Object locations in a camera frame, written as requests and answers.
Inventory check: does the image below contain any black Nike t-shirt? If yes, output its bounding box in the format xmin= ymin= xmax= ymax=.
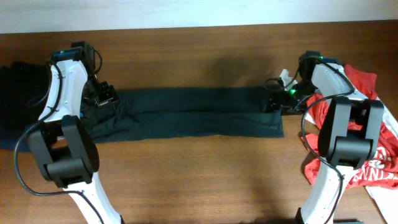
xmin=81 ymin=86 xmax=284 ymax=143

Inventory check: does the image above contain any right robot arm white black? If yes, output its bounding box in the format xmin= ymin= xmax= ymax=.
xmin=264 ymin=51 xmax=384 ymax=224

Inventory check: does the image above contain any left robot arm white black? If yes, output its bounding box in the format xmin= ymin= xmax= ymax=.
xmin=23 ymin=41 xmax=124 ymax=223

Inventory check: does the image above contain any folded dark navy clothes stack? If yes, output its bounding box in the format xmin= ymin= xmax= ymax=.
xmin=1 ymin=62 xmax=49 ymax=151

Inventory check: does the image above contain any red t-shirt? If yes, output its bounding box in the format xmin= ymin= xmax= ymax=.
xmin=304 ymin=64 xmax=397 ymax=190

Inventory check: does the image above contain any white t-shirt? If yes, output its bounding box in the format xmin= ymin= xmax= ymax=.
xmin=305 ymin=115 xmax=397 ymax=223

